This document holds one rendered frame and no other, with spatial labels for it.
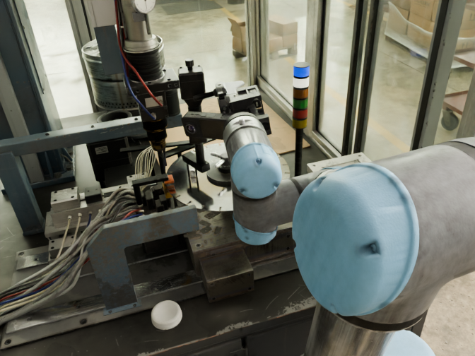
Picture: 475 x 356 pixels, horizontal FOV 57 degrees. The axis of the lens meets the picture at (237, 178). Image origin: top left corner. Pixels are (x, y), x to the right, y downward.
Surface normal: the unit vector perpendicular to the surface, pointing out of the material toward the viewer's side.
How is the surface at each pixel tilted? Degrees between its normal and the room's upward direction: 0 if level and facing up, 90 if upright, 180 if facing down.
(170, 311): 1
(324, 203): 83
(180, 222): 90
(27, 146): 90
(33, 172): 90
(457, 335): 0
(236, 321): 0
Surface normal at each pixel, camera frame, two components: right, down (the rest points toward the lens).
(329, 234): -0.92, 0.14
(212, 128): -0.38, 0.62
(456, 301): -0.05, -0.83
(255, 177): 0.15, 0.55
